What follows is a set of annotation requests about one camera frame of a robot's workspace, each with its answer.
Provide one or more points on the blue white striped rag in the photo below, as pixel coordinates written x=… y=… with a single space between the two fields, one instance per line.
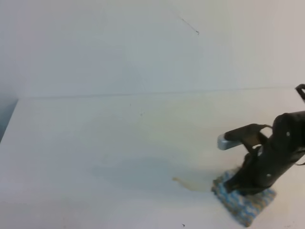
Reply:
x=244 y=209

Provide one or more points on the brown coffee stain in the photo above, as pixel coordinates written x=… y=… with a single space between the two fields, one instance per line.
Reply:
x=193 y=185

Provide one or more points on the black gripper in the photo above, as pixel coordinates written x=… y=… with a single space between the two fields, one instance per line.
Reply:
x=282 y=150

